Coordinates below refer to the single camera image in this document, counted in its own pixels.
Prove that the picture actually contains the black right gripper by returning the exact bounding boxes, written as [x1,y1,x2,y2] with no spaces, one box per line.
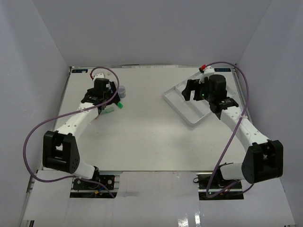
[182,79,214,103]

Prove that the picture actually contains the clear jar blue clips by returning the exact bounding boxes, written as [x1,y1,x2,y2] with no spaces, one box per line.
[118,86,126,99]

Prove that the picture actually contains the green cap black highlighter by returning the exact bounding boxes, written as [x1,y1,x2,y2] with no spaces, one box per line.
[117,102,124,109]

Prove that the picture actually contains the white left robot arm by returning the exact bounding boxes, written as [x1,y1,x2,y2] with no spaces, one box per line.
[43,78,120,189]

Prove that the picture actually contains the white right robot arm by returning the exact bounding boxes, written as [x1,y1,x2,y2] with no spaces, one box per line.
[181,74,284,189]

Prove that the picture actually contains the white compartment tray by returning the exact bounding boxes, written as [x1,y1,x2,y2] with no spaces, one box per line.
[163,72,233,127]

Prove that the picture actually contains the blue label sticker right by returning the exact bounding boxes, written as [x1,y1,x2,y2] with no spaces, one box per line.
[214,68,231,72]

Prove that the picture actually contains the blue label sticker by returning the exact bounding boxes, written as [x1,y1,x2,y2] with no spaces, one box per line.
[214,68,231,72]
[71,69,88,73]

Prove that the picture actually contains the blue label sticker left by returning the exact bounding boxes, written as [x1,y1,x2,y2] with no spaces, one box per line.
[71,69,88,73]

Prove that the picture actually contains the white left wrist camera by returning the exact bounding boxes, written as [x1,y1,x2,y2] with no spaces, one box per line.
[90,71,106,81]

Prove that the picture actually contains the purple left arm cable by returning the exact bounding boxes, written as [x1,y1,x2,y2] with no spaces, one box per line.
[25,67,121,198]

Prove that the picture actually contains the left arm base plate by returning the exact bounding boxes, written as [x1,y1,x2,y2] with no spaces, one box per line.
[72,175,115,190]

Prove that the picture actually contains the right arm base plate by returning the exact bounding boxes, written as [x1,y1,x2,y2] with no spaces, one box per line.
[193,174,242,192]

